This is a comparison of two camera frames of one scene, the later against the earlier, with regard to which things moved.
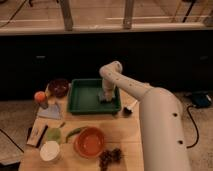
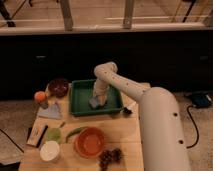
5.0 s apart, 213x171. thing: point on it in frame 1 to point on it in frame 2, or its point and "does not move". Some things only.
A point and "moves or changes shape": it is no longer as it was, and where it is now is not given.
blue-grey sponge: x=100 y=97 moves or changes shape
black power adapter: x=200 y=99 does not move
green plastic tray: x=84 y=97 does not move
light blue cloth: x=51 y=112 does not move
